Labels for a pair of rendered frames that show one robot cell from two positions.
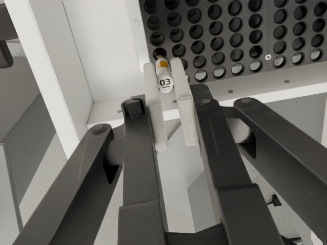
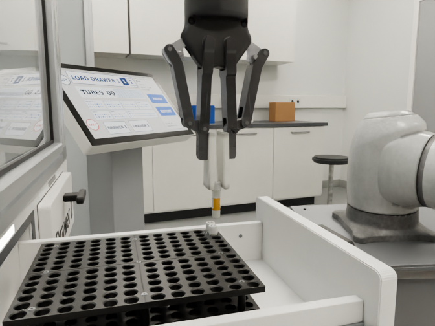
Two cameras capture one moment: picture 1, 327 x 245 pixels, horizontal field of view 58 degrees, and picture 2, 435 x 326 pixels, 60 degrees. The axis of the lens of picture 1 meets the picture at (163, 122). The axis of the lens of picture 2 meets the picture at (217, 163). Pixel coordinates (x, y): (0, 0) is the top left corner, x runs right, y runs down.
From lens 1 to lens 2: 0.41 m
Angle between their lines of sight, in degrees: 53
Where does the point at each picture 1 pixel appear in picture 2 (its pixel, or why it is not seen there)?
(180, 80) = (212, 152)
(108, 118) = (248, 226)
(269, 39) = (134, 244)
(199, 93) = (203, 149)
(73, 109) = (270, 214)
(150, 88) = (226, 149)
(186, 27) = (199, 244)
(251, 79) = not seen: hidden behind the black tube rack
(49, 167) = not seen: outside the picture
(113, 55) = not seen: hidden behind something
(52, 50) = (289, 228)
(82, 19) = (279, 289)
